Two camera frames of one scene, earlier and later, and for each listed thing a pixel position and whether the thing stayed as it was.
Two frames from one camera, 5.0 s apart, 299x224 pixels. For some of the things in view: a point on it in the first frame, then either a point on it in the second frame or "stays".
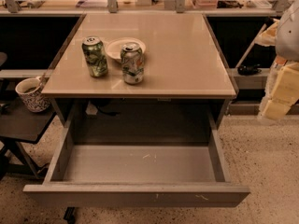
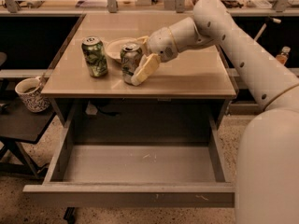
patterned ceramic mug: [31, 92] stays
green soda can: [95, 56] stays
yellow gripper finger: [285, 92] → [161, 47]
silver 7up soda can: [132, 63] stays
